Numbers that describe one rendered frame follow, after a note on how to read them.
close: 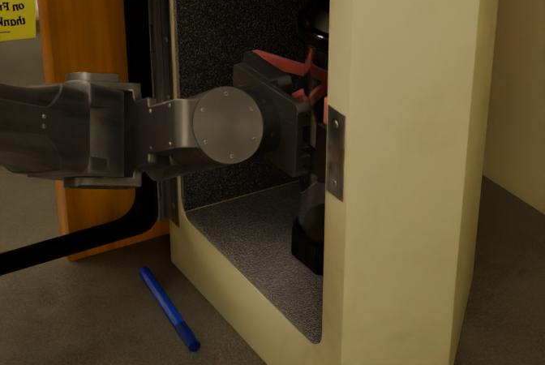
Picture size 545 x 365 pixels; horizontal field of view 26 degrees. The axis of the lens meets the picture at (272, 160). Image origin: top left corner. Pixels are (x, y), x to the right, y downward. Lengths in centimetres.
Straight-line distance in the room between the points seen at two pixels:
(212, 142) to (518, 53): 59
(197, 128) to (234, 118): 3
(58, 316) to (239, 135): 37
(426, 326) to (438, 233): 9
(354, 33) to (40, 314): 49
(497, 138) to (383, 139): 57
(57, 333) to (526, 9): 61
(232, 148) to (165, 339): 31
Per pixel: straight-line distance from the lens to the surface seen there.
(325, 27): 96
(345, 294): 91
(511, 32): 136
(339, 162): 86
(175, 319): 112
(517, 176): 141
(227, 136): 85
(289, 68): 103
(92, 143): 88
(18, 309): 117
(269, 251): 109
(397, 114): 86
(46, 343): 112
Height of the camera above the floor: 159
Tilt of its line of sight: 27 degrees down
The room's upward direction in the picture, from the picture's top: straight up
